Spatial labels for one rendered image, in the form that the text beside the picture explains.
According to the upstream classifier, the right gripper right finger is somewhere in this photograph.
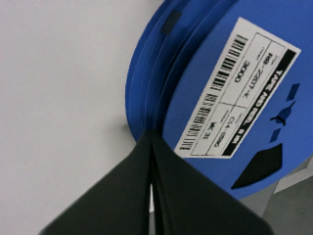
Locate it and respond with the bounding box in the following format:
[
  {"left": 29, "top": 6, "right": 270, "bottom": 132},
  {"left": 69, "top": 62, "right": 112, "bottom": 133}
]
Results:
[{"left": 151, "top": 129, "right": 275, "bottom": 235}]

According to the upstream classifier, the white desk top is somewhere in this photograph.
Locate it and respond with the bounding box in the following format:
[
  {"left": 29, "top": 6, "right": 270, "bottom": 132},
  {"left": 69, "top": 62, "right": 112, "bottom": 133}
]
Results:
[{"left": 0, "top": 0, "right": 164, "bottom": 235}]

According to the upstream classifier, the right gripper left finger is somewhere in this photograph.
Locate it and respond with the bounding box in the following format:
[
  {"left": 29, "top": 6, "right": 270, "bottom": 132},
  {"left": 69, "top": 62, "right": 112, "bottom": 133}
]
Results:
[{"left": 38, "top": 130, "right": 152, "bottom": 235}]

